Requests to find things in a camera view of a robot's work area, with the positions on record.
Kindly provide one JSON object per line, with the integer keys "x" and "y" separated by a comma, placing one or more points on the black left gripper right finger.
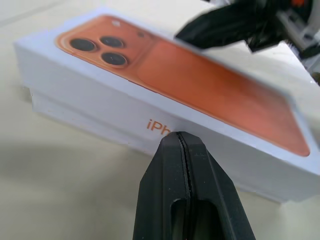
{"x": 215, "y": 200}

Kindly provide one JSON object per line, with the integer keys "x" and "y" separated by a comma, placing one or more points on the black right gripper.
{"x": 292, "y": 30}

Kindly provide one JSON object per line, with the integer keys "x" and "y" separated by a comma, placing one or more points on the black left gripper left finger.
{"x": 162, "y": 190}

